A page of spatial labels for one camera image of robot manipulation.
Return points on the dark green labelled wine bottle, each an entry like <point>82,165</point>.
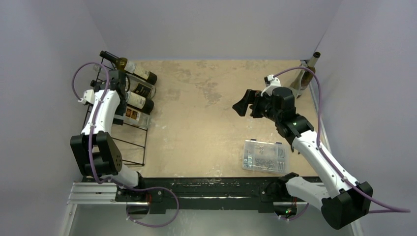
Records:
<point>130,67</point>

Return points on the tall clear glass bottle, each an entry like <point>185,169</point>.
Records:
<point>295,85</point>

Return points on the dark open-neck wine bottle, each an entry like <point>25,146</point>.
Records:
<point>139,95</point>

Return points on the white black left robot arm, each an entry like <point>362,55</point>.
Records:
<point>96,154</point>

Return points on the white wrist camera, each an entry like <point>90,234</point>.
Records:
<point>271,83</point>
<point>88,97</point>

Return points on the clear glass black-label bottle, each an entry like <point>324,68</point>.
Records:
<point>129,76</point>

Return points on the black wire wine rack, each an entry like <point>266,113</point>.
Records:
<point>133,140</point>

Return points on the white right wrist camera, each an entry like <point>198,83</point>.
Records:
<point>271,83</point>

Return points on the clear plastic screw box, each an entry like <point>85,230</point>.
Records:
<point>265,157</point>

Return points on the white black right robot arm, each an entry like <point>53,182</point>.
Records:
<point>342,199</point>

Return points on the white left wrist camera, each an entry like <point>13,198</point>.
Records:
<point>88,97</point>

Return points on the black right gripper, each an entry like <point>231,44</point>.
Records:
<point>255,106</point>

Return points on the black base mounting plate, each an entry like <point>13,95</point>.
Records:
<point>263,194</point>

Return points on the clear square bottle gold cap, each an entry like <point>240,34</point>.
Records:
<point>134,118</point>

